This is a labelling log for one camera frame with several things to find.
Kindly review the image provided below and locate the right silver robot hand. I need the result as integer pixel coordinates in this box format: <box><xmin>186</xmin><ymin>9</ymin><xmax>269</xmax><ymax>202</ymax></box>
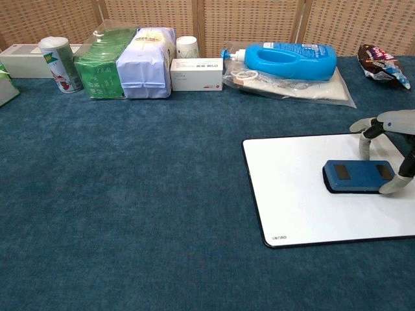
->
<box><xmin>349</xmin><ymin>109</ymin><xmax>415</xmax><ymax>194</ymax></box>

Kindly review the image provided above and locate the blue board eraser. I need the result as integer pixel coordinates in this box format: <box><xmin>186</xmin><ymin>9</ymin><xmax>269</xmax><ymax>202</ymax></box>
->
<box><xmin>322</xmin><ymin>159</ymin><xmax>396</xmax><ymax>195</ymax></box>

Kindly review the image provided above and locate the white board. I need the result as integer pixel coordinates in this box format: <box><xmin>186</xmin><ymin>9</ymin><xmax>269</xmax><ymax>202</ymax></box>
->
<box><xmin>242</xmin><ymin>132</ymin><xmax>415</xmax><ymax>249</ymax></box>

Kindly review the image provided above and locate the brown snack bag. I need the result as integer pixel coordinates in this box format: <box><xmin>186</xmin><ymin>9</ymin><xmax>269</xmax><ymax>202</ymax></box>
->
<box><xmin>357</xmin><ymin>43</ymin><xmax>412</xmax><ymax>91</ymax></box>

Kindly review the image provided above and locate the clear plastic zip bag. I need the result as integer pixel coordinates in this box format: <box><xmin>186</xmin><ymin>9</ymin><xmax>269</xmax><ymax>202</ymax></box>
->
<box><xmin>222</xmin><ymin>40</ymin><xmax>357</xmax><ymax>109</ymax></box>

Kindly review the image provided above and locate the blue detergent pump bottle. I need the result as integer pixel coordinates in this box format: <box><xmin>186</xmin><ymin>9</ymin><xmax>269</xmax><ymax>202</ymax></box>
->
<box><xmin>221</xmin><ymin>41</ymin><xmax>338</xmax><ymax>82</ymax></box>

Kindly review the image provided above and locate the woven rattan folding screen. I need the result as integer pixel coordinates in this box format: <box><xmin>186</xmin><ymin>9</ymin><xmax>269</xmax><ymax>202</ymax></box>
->
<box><xmin>0</xmin><ymin>0</ymin><xmax>415</xmax><ymax>58</ymax></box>

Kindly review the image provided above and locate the small white cardboard box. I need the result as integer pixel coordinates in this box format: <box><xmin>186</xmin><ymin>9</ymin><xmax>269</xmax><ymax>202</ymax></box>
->
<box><xmin>169</xmin><ymin>58</ymin><xmax>224</xmax><ymax>92</ymax></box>

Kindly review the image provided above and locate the white paper cup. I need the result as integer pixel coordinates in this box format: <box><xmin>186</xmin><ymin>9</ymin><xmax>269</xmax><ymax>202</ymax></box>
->
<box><xmin>176</xmin><ymin>36</ymin><xmax>200</xmax><ymax>60</ymax></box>

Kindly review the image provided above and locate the white lavender paper bag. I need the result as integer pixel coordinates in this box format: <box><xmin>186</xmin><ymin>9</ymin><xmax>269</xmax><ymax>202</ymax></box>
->
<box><xmin>115</xmin><ymin>27</ymin><xmax>178</xmax><ymax>100</ymax></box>

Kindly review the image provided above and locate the blue felt table cover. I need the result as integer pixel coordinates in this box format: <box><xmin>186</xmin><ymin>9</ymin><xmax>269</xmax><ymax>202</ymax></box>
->
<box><xmin>0</xmin><ymin>54</ymin><xmax>415</xmax><ymax>311</ymax></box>

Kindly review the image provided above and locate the green tea box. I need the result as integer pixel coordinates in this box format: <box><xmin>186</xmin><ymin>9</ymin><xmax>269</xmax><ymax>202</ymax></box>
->
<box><xmin>73</xmin><ymin>19</ymin><xmax>139</xmax><ymax>100</ymax></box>

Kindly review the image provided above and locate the white lidded cylindrical can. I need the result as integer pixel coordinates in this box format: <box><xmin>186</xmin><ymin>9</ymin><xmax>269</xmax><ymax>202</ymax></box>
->
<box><xmin>38</xmin><ymin>36</ymin><xmax>84</xmax><ymax>94</ymax></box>

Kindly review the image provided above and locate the white power strip box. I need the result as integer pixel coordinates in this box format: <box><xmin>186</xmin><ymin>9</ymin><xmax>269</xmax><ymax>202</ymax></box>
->
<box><xmin>0</xmin><ymin>43</ymin><xmax>85</xmax><ymax>79</ymax></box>

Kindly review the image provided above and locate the green tissue pack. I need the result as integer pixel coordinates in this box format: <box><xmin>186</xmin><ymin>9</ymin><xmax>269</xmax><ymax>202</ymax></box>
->
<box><xmin>0</xmin><ymin>61</ymin><xmax>21</xmax><ymax>108</ymax></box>

